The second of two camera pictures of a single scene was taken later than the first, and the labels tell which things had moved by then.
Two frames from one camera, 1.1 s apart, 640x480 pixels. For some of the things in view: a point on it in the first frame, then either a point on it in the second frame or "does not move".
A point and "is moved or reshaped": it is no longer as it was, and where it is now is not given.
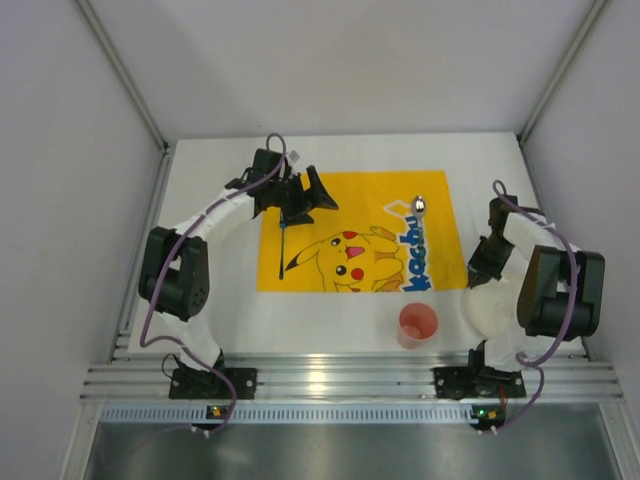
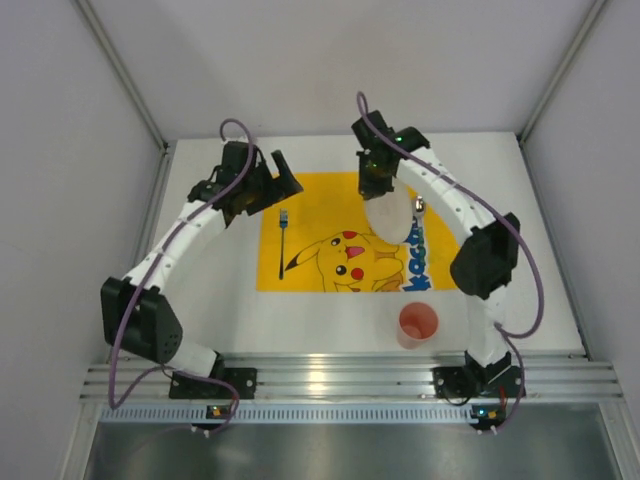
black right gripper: (486, 256) → (375, 185)
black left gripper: (296, 195) → (267, 185)
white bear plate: (489, 313) is moved or reshaped
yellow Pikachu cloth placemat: (392, 232) does not move
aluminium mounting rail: (339, 377) does not move
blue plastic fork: (282, 225) does not move
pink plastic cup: (417, 323) does not move
